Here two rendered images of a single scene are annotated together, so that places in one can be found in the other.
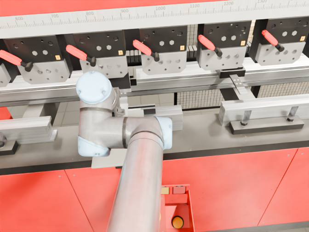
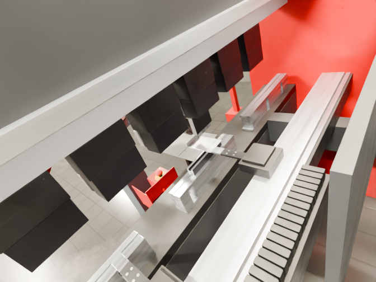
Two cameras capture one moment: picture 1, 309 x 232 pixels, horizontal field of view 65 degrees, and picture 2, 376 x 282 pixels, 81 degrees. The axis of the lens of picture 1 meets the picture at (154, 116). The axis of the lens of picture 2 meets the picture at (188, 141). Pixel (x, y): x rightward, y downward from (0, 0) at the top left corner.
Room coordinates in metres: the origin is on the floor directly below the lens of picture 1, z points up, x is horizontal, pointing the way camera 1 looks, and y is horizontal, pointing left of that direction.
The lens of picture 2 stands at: (1.33, -0.37, 1.53)
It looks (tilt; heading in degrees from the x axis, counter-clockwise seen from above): 32 degrees down; 144
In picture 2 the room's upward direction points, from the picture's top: 21 degrees counter-clockwise
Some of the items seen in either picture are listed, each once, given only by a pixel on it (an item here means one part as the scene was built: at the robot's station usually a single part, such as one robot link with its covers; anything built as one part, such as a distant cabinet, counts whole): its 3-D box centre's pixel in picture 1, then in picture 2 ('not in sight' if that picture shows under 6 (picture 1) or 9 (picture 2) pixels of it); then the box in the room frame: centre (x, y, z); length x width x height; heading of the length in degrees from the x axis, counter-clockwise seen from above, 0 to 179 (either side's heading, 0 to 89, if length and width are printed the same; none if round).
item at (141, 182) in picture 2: not in sight; (136, 184); (-0.19, 0.07, 0.39); 0.18 x 0.18 x 0.78; 3
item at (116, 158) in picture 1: (120, 136); (184, 142); (0.62, 0.13, 1.00); 0.26 x 0.18 x 0.01; 2
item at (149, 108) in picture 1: (131, 110); (205, 155); (0.77, 0.09, 0.98); 0.20 x 0.03 x 0.03; 92
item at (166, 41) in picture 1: (162, 46); (157, 117); (0.77, -0.04, 1.26); 0.15 x 0.09 x 0.17; 92
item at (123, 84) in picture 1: (116, 82); (201, 122); (0.77, 0.13, 1.13); 0.10 x 0.02 x 0.10; 92
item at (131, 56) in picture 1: (161, 54); (290, 221); (1.17, -0.06, 1.02); 0.37 x 0.06 x 0.04; 92
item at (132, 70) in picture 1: (123, 84); (241, 154); (0.92, 0.13, 1.01); 0.26 x 0.12 x 0.05; 2
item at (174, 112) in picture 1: (136, 121); (207, 169); (0.77, 0.08, 0.92); 0.39 x 0.06 x 0.10; 92
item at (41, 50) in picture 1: (42, 55); (222, 66); (0.75, 0.36, 1.26); 0.15 x 0.09 x 0.17; 92
